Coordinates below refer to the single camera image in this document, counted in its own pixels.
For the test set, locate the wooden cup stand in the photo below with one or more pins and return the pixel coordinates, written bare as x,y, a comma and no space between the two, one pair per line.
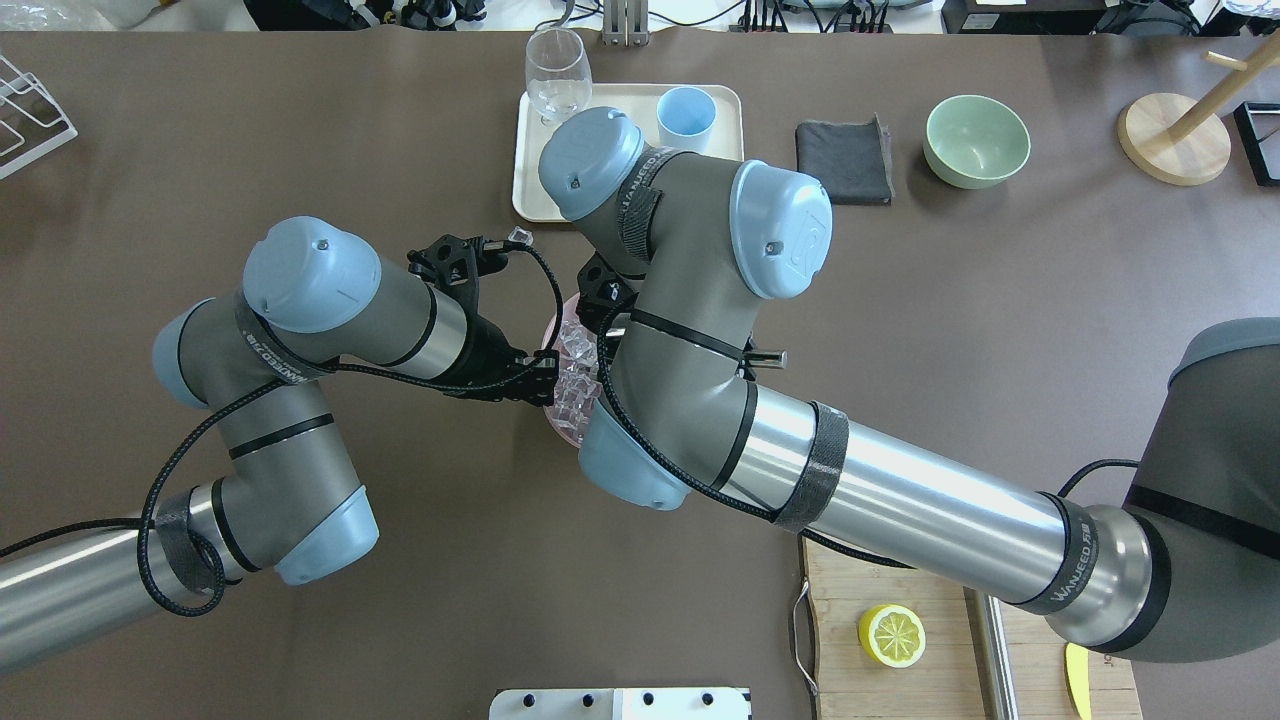
1181,140

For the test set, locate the wooden cutting board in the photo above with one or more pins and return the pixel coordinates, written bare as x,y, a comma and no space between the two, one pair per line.
947,679

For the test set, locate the steel muddler black tip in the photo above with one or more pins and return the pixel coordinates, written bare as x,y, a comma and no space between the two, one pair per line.
993,656

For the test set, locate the light blue cup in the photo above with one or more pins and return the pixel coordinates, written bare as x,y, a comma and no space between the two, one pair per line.
686,117

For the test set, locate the pink bowl of ice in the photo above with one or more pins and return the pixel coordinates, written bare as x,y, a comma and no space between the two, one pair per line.
577,388

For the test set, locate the white wire cup rack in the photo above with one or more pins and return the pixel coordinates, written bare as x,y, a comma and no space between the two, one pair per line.
33,124

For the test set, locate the half lemon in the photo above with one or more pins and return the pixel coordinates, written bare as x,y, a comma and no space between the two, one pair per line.
893,635

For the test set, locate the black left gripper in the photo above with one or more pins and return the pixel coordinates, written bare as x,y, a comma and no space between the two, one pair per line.
487,358

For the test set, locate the dark grey folded cloth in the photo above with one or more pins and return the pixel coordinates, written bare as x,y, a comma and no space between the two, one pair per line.
852,161

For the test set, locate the steel ice scoop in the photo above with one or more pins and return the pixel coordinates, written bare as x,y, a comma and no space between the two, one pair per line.
758,358

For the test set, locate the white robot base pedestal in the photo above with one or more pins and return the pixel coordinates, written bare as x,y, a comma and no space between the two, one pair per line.
685,702

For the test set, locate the black glass rack tray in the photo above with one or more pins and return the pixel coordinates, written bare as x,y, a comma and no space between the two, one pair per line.
1257,126

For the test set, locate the clear wine glass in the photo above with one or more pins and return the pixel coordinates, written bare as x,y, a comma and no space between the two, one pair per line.
557,75

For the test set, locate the cream serving tray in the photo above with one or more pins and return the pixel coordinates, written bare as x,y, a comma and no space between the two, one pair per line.
637,100

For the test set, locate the green bowl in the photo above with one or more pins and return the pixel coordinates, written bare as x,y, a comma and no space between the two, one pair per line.
975,142

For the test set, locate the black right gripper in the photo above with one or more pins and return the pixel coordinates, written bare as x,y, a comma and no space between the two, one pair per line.
590,317

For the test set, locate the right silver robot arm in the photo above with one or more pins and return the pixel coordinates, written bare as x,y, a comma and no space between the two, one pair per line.
1184,570

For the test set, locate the yellow plastic knife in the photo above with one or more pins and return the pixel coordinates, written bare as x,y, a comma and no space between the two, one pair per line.
1077,665

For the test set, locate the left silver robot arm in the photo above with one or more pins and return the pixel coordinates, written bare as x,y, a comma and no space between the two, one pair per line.
265,481

